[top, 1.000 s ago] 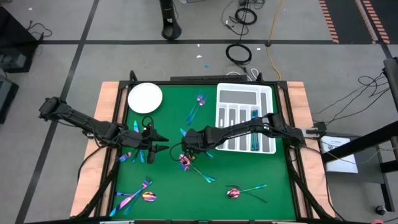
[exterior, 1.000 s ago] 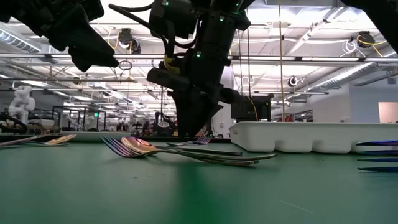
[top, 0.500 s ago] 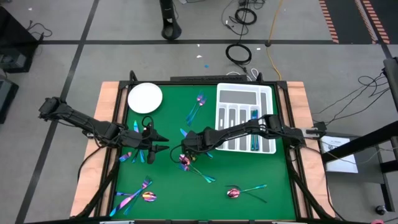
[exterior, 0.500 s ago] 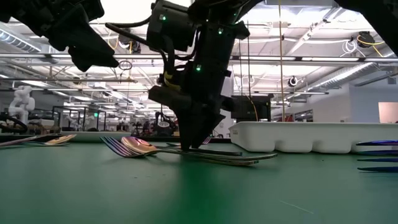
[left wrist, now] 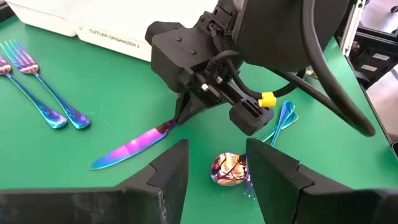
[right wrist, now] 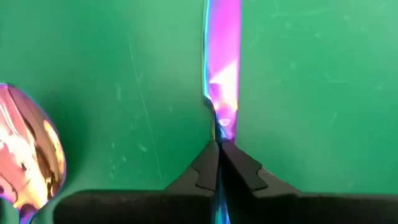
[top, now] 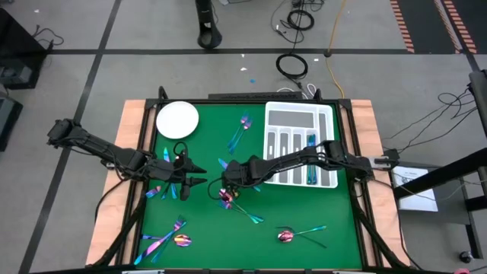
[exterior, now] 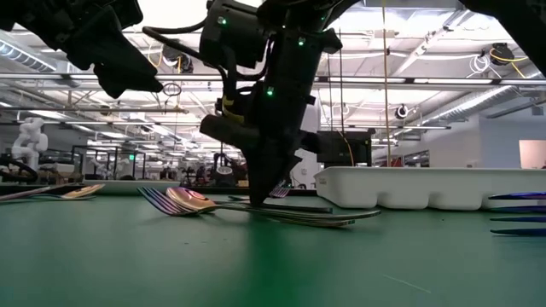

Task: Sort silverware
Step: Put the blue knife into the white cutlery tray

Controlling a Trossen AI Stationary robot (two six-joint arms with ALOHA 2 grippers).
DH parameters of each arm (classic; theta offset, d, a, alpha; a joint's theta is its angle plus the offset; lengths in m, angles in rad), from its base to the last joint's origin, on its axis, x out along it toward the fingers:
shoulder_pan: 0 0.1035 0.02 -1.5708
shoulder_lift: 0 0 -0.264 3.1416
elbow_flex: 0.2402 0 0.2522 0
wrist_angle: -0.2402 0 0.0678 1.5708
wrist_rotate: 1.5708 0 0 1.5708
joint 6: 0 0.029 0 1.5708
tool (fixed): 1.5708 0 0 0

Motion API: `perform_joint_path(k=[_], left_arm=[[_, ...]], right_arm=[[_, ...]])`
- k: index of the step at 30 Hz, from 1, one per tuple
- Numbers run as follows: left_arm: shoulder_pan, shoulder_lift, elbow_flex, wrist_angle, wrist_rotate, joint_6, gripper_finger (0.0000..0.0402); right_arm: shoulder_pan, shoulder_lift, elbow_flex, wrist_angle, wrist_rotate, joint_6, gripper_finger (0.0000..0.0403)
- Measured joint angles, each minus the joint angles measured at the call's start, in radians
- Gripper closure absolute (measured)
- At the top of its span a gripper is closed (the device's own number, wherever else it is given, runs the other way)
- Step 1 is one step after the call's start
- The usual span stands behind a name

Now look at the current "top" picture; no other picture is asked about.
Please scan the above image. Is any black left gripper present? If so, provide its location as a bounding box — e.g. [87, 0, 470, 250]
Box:
[151, 151, 208, 202]

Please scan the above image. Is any white round plate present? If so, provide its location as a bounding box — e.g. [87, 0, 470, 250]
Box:
[155, 100, 200, 140]

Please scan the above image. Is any white cutlery tray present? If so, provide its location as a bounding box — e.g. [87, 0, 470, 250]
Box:
[262, 100, 339, 190]

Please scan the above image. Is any green table mat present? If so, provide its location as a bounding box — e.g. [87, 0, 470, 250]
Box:
[135, 101, 363, 270]

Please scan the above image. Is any white paper sheet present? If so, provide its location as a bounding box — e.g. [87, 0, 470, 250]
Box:
[390, 164, 439, 213]

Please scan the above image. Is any black equipment case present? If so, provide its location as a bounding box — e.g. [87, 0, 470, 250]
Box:
[0, 94, 24, 152]

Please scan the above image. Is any black diagonal beam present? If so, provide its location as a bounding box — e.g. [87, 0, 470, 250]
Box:
[393, 147, 487, 199]

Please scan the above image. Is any black cabinet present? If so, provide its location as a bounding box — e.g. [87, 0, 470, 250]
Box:
[0, 8, 49, 91]

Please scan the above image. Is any black metal table frame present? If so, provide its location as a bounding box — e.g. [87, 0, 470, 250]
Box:
[89, 85, 412, 274]

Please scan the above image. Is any white floor cable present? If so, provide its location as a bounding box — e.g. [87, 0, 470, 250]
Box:
[276, 82, 317, 99]

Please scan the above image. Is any coiled black floor cable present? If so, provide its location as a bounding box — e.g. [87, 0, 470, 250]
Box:
[287, 9, 315, 31]
[275, 53, 309, 80]

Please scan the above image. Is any black pedestal stand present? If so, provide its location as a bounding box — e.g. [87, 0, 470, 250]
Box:
[194, 0, 224, 49]

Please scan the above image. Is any yellow floor cable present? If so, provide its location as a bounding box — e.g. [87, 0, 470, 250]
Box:
[325, 0, 348, 99]

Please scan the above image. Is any black upright post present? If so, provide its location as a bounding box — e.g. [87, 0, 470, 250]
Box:
[468, 69, 487, 138]

